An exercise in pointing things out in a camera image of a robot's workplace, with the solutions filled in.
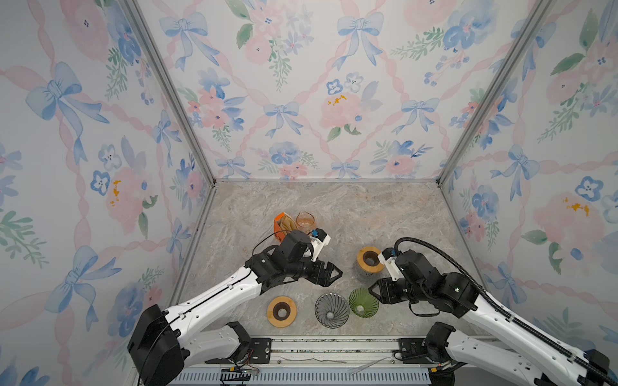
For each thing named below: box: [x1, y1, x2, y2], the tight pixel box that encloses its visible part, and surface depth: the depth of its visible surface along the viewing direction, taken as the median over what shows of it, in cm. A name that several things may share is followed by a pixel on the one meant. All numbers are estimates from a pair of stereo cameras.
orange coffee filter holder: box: [273, 211, 298, 243], surface depth 94 cm
